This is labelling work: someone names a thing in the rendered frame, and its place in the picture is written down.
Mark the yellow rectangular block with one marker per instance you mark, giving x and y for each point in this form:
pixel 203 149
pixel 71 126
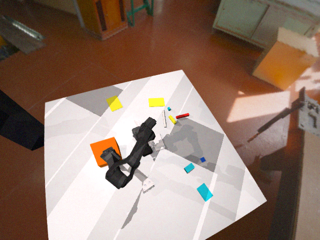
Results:
pixel 172 119

